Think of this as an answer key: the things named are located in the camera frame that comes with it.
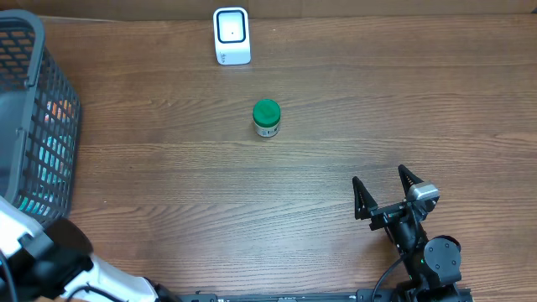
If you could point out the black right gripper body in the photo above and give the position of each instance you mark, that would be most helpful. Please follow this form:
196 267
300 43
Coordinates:
386 216

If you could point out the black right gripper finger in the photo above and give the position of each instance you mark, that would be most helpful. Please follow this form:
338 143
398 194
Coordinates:
364 203
408 179

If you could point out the green lid jar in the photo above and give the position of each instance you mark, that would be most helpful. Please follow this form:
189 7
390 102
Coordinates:
266 118

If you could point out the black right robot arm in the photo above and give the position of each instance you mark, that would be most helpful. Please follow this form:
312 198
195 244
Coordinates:
427 269

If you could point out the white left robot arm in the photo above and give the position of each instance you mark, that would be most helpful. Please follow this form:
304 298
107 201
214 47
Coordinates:
58 261

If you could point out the white barcode scanner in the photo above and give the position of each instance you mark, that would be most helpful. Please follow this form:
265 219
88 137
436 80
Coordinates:
231 36

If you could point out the grey plastic basket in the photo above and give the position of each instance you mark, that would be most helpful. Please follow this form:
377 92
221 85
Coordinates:
40 122

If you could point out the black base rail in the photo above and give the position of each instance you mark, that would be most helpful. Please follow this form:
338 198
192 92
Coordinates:
314 297

